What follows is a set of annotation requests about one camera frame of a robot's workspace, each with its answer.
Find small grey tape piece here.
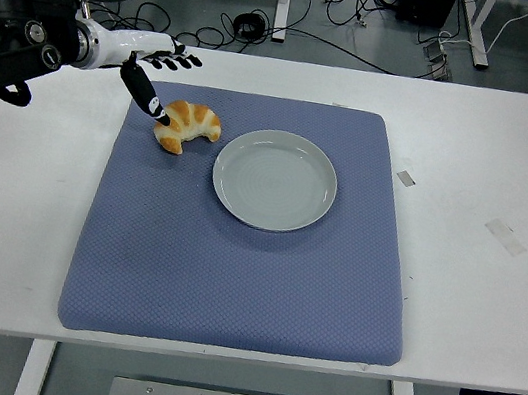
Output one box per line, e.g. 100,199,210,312
394,168,419,188

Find blue quilted mat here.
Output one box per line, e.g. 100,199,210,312
53,65,443,386

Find croissant bread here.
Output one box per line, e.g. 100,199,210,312
149,96,226,162

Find black computer box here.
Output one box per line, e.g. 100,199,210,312
393,0,459,31

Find looped black floor cable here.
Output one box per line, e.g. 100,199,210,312
286,0,397,37

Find tangled black floor cable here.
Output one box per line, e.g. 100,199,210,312
78,0,238,55

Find coiled black cable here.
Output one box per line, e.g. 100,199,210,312
229,8,269,42

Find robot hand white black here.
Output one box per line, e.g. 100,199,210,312
82,22,208,134

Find long black floor cable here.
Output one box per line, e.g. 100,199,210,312
260,22,439,83

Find white floor cable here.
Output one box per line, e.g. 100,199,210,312
435,0,528,63

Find large grey tape piece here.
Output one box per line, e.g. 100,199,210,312
479,215,528,260

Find grey round plate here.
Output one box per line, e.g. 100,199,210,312
202,119,346,243

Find white desk leg slanted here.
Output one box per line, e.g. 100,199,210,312
448,0,502,72

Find grey foot pedal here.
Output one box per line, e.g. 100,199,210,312
421,39,451,67
425,57,456,84

